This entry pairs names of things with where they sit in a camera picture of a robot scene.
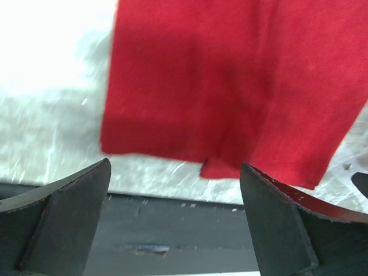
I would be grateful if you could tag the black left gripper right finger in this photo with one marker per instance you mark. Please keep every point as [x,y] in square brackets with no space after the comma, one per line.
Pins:
[294,233]

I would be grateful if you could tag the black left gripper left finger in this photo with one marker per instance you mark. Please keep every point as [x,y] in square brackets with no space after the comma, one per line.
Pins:
[49,230]

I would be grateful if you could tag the dark red t shirt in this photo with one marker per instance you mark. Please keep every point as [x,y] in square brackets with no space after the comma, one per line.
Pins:
[276,84]

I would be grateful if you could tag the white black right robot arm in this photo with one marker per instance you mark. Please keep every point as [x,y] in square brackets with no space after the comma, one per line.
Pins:
[360,180]

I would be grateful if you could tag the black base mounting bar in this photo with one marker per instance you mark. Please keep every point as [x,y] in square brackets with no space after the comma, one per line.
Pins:
[156,236]

